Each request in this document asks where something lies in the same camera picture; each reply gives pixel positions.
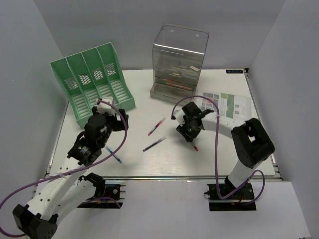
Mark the green plastic file organizer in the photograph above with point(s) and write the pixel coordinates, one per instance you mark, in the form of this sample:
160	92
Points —
92	74

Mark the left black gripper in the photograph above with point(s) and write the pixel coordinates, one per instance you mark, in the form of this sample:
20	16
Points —
119	125

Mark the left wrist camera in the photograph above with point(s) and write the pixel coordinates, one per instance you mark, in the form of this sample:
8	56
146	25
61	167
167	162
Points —
104	106

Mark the plastic sleeve with printed sheets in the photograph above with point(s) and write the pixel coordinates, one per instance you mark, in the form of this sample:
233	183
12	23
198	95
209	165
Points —
232	106

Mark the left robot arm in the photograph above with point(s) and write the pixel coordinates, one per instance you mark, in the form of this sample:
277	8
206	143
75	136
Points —
39	218

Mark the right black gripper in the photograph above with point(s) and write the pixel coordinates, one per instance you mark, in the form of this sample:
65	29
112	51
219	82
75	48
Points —
189	137

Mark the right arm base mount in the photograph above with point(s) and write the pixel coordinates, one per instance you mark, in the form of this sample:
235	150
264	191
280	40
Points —
239	201

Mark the clear plastic drawer cabinet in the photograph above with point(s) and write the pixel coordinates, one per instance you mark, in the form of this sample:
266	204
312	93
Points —
177	46

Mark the small blue label sticker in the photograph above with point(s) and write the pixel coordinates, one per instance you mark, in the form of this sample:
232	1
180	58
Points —
234	71

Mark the red orange highlighter pen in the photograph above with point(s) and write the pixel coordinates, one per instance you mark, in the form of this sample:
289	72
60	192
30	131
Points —
179	86

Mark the dark purple pen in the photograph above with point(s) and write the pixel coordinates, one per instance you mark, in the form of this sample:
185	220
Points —
154	144

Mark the blue pen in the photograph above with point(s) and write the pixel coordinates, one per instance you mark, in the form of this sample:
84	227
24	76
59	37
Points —
113	154

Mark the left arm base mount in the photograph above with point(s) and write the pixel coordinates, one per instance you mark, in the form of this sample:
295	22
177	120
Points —
113	197

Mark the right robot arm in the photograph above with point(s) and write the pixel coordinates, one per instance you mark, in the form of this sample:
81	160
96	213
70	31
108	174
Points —
252	143

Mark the beige eraser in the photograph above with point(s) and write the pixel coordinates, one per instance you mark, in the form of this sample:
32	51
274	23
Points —
194	68

